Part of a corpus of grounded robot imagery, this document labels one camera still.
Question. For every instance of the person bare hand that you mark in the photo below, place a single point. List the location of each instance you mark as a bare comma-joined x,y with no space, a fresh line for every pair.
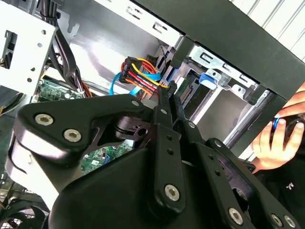
269,148

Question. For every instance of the hard disk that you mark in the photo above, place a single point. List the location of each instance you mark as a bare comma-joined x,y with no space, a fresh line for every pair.
208,80

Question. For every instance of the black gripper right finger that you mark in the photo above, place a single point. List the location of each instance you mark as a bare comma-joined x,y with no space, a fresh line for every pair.
209,164

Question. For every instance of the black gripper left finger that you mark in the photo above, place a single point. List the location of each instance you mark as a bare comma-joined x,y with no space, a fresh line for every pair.
59,112

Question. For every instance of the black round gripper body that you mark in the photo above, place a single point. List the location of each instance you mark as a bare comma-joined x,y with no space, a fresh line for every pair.
107,202

